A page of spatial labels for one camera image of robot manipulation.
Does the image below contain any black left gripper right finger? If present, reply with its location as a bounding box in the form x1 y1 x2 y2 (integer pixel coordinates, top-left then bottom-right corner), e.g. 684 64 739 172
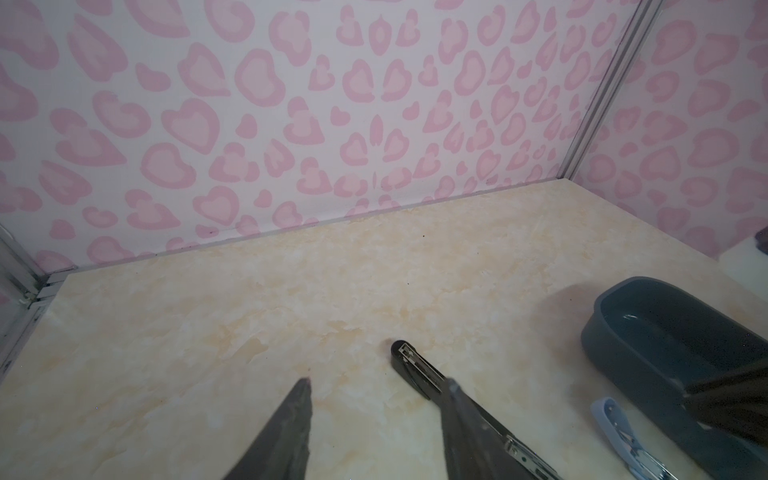
439 378 534 480

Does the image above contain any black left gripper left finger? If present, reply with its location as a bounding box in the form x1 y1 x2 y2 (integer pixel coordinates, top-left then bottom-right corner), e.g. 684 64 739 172
224 377 313 480

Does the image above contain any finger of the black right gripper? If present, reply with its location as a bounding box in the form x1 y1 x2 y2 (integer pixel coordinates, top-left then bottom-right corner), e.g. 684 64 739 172
682 359 767 447

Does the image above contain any black long stapler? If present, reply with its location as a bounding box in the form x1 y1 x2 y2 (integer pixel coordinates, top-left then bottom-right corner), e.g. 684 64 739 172
390 340 560 480

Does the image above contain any light blue mini stapler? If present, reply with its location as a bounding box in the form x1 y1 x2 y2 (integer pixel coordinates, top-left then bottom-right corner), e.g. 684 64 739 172
590 397 677 480

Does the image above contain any teal plastic tray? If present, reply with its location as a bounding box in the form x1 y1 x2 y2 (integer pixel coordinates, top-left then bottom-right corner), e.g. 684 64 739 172
581 277 767 479

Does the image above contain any aluminium corner frame post left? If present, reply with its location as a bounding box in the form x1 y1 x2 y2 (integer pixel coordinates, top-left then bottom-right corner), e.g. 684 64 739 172
1 226 77 381

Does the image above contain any aluminium corner frame post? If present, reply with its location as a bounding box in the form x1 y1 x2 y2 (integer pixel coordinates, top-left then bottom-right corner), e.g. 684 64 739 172
1 226 77 381
556 0 665 180

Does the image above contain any aluminium corner frame post right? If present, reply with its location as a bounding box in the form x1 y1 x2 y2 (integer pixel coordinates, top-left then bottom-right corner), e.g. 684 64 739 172
556 0 665 180

